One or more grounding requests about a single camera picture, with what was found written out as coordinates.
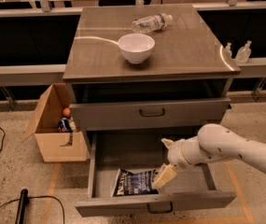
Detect grey metal railing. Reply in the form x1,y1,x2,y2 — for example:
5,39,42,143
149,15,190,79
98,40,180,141
0,57,266,87

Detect large clear sanitizer bottle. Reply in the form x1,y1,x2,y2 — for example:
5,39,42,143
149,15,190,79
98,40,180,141
235,40,251,63

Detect orange fruit in box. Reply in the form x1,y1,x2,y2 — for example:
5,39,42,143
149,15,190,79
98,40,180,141
63,107,71,119

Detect open grey middle drawer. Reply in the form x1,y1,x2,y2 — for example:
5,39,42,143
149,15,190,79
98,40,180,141
76,127,236,217

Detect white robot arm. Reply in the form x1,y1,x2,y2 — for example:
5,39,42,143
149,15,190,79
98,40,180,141
152,123,266,189

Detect white bowl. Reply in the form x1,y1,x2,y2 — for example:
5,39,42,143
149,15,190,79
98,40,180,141
118,34,155,64

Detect grey drawer cabinet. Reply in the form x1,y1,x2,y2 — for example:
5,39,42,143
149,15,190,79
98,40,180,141
63,4,242,161

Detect closed grey top drawer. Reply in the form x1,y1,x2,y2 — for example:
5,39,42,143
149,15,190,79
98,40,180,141
70,98,231,131

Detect blue chip bag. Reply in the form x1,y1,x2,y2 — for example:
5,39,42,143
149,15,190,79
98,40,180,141
111,169,158,196

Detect cardboard box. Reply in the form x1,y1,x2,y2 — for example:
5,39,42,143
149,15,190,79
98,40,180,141
23,83,89,162

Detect small clear sanitizer bottle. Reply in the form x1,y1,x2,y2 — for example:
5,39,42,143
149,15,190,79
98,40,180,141
225,42,232,57

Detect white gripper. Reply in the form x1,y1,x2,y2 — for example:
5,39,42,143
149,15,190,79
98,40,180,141
152,137,207,189

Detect clear plastic water bottle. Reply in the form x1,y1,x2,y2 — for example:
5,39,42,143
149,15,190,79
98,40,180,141
132,13,173,34

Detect black cylindrical floor device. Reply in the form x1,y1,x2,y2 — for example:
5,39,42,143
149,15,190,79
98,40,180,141
15,189,29,224

